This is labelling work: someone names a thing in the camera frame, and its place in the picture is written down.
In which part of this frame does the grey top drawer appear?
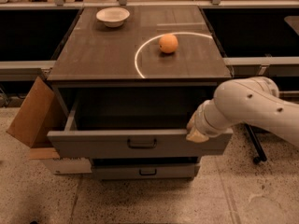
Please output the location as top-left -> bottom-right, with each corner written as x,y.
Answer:
48,91 -> 233,159

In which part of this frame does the grey drawer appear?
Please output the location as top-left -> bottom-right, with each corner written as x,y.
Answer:
48,91 -> 233,159
92,163 -> 200,180

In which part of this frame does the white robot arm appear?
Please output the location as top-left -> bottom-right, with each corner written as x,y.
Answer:
186,77 -> 299,147

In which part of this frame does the grey drawer cabinet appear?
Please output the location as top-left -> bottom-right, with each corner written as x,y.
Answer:
49,6 -> 231,168

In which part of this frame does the grey bottom drawer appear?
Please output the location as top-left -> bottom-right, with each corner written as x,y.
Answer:
92,163 -> 200,180

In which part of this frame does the open cardboard box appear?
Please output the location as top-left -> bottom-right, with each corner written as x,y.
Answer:
6,76 -> 93,175

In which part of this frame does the black wheeled base leg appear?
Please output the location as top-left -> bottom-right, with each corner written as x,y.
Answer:
245,124 -> 267,164

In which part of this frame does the orange fruit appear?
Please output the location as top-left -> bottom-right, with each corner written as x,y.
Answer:
159,34 -> 178,54

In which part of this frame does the white ceramic bowl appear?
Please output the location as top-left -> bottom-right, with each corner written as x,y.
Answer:
96,7 -> 130,28

